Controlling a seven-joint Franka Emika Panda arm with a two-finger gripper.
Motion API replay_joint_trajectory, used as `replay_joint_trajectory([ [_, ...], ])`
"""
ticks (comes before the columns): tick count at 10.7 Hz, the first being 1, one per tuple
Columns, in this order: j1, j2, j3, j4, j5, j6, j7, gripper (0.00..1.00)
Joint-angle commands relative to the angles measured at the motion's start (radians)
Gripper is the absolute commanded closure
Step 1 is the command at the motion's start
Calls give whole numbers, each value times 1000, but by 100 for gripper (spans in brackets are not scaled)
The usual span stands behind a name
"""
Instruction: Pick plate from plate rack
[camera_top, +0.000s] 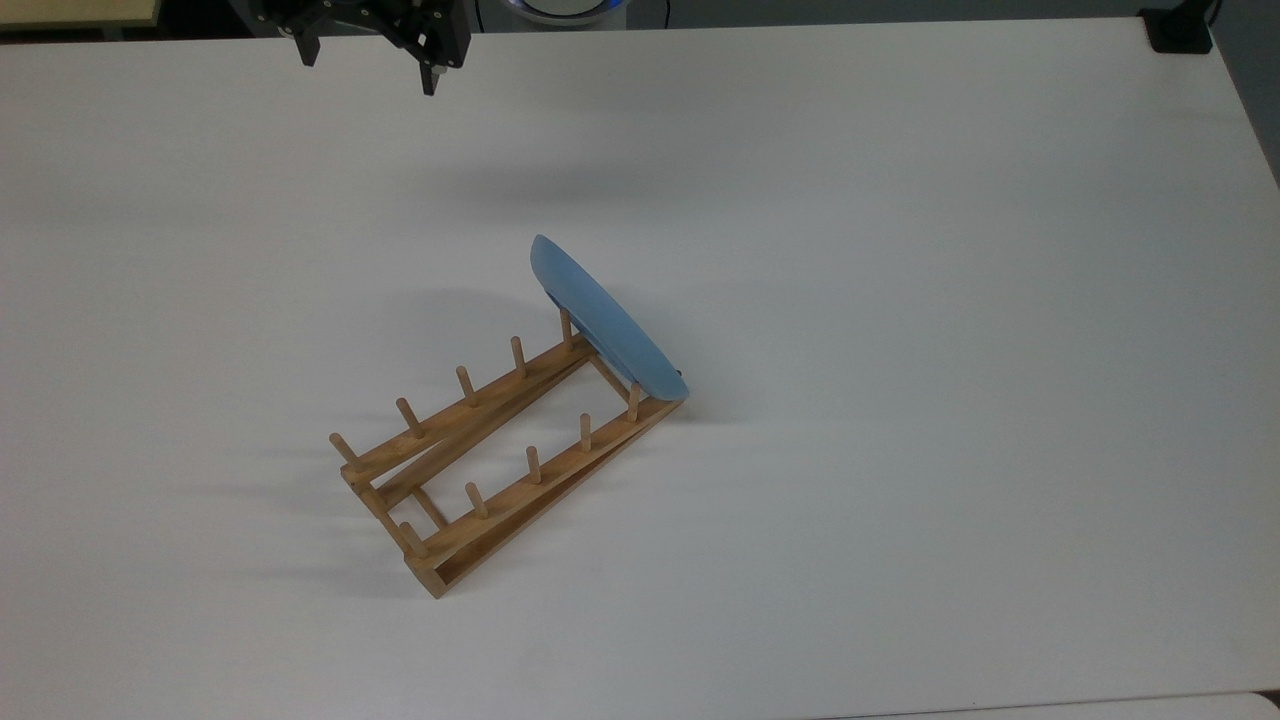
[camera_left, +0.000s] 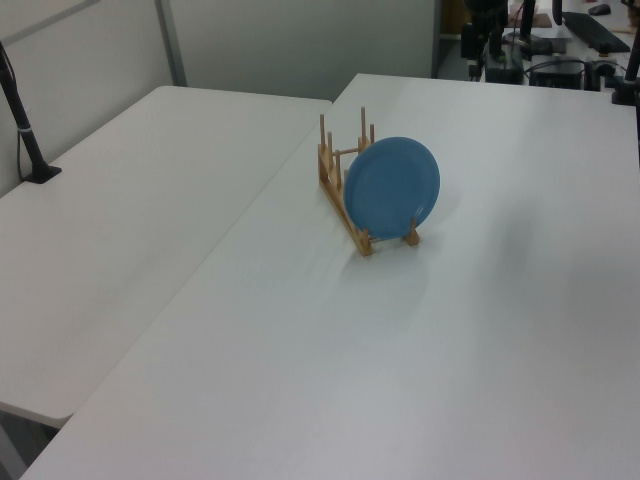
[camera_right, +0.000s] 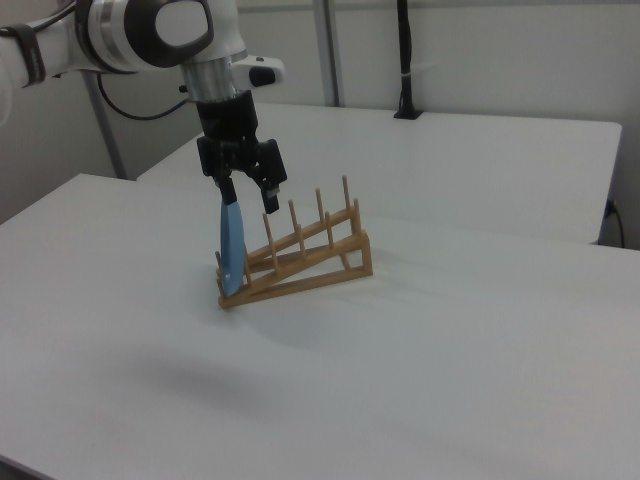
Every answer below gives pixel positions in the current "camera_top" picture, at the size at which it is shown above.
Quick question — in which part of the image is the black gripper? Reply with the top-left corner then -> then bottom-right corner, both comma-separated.
228,0 -> 472,98

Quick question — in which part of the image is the blue round plate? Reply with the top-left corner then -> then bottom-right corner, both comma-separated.
529,234 -> 691,404

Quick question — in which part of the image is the wooden peg plate rack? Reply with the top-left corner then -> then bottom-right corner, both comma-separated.
329,305 -> 691,601

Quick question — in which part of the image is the black clamp-mounted pole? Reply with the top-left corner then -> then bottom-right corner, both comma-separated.
1138,0 -> 1219,55

